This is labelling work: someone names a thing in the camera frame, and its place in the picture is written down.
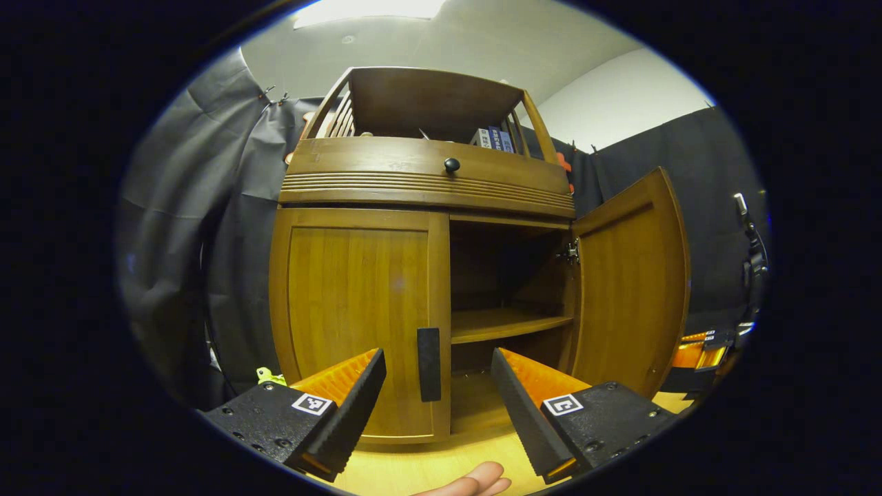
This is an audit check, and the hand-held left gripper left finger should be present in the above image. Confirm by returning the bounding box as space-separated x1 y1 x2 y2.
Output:
202 348 388 483

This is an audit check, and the wooden double-door shoe cabinet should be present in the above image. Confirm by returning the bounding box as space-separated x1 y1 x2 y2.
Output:
269 67 580 448

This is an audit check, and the wooden inner shelf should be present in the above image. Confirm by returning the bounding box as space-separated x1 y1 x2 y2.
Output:
451 308 574 345

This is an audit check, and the ceiling light panel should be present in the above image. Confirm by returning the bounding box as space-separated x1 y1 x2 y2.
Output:
293 0 449 30

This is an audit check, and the black door handle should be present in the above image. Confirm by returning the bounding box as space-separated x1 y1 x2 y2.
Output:
416 327 442 402

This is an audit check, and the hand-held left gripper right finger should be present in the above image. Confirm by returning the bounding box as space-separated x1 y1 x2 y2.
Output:
491 348 679 484

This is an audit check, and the wooden drawer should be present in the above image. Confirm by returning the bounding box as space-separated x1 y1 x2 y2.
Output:
286 136 573 197

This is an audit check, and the wooden shoe cabinet door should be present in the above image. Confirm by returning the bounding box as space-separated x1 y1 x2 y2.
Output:
269 207 452 445
568 167 692 400

